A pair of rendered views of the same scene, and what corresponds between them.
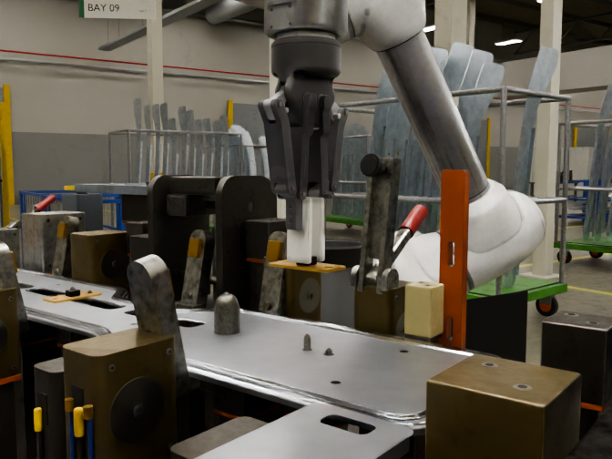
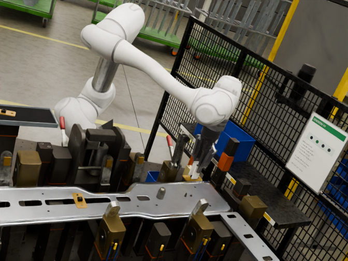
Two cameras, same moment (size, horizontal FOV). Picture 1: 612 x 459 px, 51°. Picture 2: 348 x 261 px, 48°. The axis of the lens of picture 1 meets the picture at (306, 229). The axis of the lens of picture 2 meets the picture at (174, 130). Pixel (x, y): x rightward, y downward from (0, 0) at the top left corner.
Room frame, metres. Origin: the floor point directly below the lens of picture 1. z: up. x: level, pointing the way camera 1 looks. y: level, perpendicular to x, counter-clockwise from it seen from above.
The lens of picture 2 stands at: (0.45, 1.43, 1.88)
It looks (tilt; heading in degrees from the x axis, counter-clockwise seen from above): 23 degrees down; 285
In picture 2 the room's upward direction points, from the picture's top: 20 degrees clockwise
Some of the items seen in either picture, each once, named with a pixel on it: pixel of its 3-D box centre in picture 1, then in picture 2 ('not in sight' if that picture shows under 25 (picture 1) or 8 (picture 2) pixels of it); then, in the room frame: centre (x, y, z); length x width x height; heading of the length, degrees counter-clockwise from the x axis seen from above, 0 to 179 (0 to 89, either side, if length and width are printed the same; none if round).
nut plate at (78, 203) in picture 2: (73, 293); (80, 199); (0.99, 0.37, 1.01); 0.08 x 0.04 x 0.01; 141
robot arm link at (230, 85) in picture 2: not in sight; (224, 96); (0.70, 0.01, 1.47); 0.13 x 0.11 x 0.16; 91
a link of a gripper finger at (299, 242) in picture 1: (299, 229); (197, 171); (0.69, 0.01, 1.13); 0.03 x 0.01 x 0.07; 52
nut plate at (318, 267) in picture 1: (306, 261); (192, 177); (0.70, 0.00, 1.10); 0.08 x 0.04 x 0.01; 52
